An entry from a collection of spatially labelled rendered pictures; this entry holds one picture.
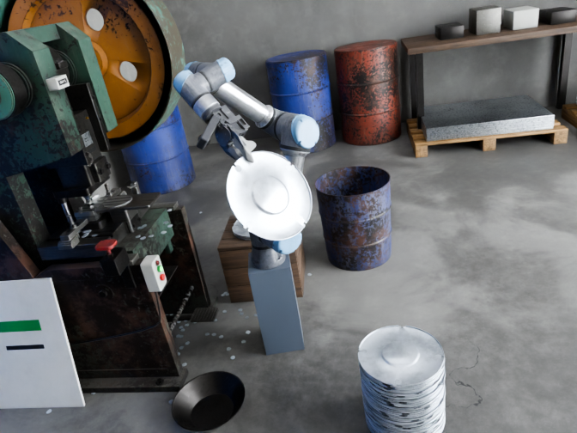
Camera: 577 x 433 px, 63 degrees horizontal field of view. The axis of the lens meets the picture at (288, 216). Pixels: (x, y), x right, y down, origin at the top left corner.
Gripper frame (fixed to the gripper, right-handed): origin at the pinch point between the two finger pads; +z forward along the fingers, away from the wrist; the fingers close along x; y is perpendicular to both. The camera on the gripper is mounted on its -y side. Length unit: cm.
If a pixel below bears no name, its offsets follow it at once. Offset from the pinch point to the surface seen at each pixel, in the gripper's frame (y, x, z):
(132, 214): -1, 77, -31
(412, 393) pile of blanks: 6, 21, 89
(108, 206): -8, 74, -38
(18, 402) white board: -66, 147, -4
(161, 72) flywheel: 36, 43, -71
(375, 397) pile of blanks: 2, 32, 84
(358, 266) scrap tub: 92, 89, 54
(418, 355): 18, 20, 83
